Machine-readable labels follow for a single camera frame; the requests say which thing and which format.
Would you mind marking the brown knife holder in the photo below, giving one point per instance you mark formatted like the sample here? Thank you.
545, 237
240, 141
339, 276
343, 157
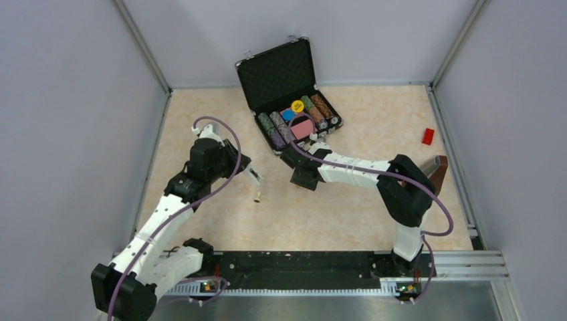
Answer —
435, 169

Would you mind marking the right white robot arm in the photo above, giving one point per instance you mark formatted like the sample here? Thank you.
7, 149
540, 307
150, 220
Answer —
405, 202

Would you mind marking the black poker chip case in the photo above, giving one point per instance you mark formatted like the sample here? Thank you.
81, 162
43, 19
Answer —
272, 80

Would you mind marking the pink card deck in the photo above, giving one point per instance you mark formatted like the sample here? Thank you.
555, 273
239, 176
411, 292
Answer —
303, 130

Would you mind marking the white remote control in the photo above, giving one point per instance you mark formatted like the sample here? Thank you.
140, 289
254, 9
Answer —
253, 175

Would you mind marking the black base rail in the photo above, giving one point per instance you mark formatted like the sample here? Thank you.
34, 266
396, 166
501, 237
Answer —
314, 270

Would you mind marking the wooden chess pawn left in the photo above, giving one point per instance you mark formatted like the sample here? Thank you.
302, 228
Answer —
257, 198

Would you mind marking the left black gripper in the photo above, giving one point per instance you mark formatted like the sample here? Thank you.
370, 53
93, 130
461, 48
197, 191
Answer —
229, 149

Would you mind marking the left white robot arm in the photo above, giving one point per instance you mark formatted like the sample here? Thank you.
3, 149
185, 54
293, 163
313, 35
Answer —
130, 286

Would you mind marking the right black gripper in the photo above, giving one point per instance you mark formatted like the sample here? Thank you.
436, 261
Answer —
297, 179

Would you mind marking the yellow poker chip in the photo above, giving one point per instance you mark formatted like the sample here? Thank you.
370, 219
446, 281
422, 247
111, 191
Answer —
297, 106

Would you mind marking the red block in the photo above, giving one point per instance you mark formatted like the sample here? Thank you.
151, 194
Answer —
428, 136

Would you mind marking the blue poker chip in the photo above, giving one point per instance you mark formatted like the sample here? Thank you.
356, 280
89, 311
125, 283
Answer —
287, 115

